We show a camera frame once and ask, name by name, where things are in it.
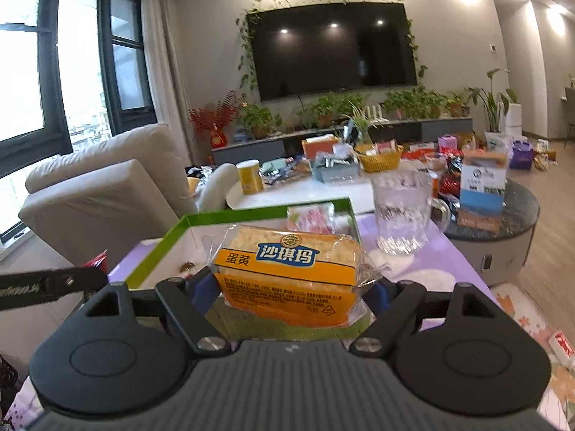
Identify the orange tissue box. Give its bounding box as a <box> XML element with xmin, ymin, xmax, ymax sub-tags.
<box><xmin>301</xmin><ymin>136</ymin><xmax>339</xmax><ymax>161</ymax></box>

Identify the white curtain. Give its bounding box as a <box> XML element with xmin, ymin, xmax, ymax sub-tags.
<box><xmin>141</xmin><ymin>0</ymin><xmax>199</xmax><ymax>167</ymax></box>

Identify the round grey side table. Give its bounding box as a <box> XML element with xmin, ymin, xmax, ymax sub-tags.
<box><xmin>441</xmin><ymin>179</ymin><xmax>541</xmax><ymax>289</ymax></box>

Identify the white air purifier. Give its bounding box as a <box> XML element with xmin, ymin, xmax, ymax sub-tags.
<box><xmin>505</xmin><ymin>103</ymin><xmax>524</xmax><ymax>138</ymax></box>

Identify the red and white packet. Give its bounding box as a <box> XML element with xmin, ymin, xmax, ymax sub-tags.
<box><xmin>548</xmin><ymin>329</ymin><xmax>575</xmax><ymax>365</ymax></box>

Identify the yellow woven basket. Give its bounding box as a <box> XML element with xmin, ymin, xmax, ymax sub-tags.
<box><xmin>356</xmin><ymin>143</ymin><xmax>404</xmax><ymax>174</ymax></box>

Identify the black-framed window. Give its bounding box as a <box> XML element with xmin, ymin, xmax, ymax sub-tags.
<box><xmin>0</xmin><ymin>0</ymin><xmax>156</xmax><ymax>243</ymax></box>

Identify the red flower arrangement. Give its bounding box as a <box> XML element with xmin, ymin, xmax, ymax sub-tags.
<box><xmin>188</xmin><ymin>91</ymin><xmax>244</xmax><ymax>150</ymax></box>

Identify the white sofa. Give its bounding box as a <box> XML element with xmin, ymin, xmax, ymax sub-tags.
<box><xmin>19</xmin><ymin>122</ymin><xmax>239</xmax><ymax>271</ymax></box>

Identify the clear glass pitcher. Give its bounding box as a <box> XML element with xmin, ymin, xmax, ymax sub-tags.
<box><xmin>370</xmin><ymin>170</ymin><xmax>451</xmax><ymax>256</ymax></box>

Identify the green ivy vine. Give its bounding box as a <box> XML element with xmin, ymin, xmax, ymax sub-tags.
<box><xmin>236</xmin><ymin>0</ymin><xmax>428</xmax><ymax>95</ymax></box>

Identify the round white coffee table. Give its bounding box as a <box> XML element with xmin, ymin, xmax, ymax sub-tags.
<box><xmin>225</xmin><ymin>165</ymin><xmax>433</xmax><ymax>213</ymax></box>

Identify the yellow can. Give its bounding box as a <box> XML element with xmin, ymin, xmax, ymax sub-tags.
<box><xmin>236</xmin><ymin>159</ymin><xmax>265</xmax><ymax>195</ymax></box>

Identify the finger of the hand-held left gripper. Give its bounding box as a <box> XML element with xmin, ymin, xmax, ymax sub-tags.
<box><xmin>0</xmin><ymin>267</ymin><xmax>109</xmax><ymax>311</ymax></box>

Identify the glass vase with grass plant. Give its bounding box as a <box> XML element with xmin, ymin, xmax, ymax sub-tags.
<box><xmin>342</xmin><ymin>102</ymin><xmax>374</xmax><ymax>145</ymax></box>

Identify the red snack bag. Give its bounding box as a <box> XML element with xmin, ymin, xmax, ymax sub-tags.
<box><xmin>438</xmin><ymin>157</ymin><xmax>464</xmax><ymax>199</ymax></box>

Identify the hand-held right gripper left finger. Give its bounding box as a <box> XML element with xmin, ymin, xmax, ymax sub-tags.
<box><xmin>81</xmin><ymin>272</ymin><xmax>230</xmax><ymax>354</ymax></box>

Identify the potted green plant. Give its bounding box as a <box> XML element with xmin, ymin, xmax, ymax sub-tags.
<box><xmin>297</xmin><ymin>93</ymin><xmax>367</xmax><ymax>129</ymax></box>
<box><xmin>239</xmin><ymin>102</ymin><xmax>282</xmax><ymax>140</ymax></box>
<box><xmin>381</xmin><ymin>86</ymin><xmax>450</xmax><ymax>121</ymax></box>
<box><xmin>446</xmin><ymin>91</ymin><xmax>471</xmax><ymax>118</ymax></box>

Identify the green-rimmed white box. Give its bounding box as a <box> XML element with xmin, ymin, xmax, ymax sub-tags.
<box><xmin>125</xmin><ymin>198</ymin><xmax>374</xmax><ymax>343</ymax></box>

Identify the red snack packet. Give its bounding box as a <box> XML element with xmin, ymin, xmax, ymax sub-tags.
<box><xmin>82</xmin><ymin>250</ymin><xmax>109</xmax><ymax>279</ymax></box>

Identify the tall leafy floor plant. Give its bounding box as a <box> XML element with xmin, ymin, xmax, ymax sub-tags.
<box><xmin>466</xmin><ymin>68</ymin><xmax>518</xmax><ymax>134</ymax></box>

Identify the pink and white snack packet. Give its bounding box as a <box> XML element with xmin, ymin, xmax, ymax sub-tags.
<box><xmin>286</xmin><ymin>203</ymin><xmax>336</xmax><ymax>235</ymax></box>

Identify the purple basket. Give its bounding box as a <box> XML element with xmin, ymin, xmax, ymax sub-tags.
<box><xmin>511</xmin><ymin>140</ymin><xmax>535</xmax><ymax>172</ymax></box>

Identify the blue-grey tray of packets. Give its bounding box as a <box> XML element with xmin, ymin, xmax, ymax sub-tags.
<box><xmin>311</xmin><ymin>152</ymin><xmax>362</xmax><ymax>185</ymax></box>

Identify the blue and white carton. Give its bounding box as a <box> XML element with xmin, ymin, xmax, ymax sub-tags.
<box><xmin>458</xmin><ymin>150</ymin><xmax>509</xmax><ymax>237</ymax></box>

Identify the grey television cabinet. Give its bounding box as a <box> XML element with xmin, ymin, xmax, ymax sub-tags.
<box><xmin>210</xmin><ymin>117</ymin><xmax>474</xmax><ymax>165</ymax></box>

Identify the black wall television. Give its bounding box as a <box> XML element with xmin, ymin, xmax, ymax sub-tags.
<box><xmin>247</xmin><ymin>2</ymin><xmax>419</xmax><ymax>102</ymax></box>

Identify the yellow cake snack packet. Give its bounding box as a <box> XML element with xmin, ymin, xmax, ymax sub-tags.
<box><xmin>204</xmin><ymin>223</ymin><xmax>383</xmax><ymax>329</ymax></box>

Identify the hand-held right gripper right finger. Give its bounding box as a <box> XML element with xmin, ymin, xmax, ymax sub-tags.
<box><xmin>350</xmin><ymin>278</ymin><xmax>508</xmax><ymax>356</ymax></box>

